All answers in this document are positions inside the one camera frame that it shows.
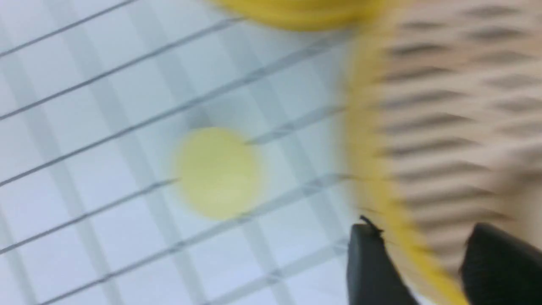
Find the bamboo steamer tray yellow rim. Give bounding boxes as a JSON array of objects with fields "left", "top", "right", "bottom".
[{"left": 345, "top": 0, "right": 541, "bottom": 305}]

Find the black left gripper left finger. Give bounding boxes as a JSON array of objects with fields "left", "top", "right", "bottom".
[{"left": 346, "top": 216, "right": 418, "bottom": 305}]

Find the bamboo steamer lid yellow rim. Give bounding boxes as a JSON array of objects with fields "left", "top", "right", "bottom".
[{"left": 213, "top": 0, "right": 401, "bottom": 31}]

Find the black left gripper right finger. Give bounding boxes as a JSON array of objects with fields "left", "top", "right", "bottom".
[{"left": 459, "top": 223, "right": 542, "bottom": 305}]

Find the white grid tablecloth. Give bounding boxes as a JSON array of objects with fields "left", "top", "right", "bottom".
[{"left": 1, "top": 0, "right": 358, "bottom": 305}]

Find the yellow bun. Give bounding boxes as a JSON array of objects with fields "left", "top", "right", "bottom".
[{"left": 172, "top": 127, "right": 264, "bottom": 221}]

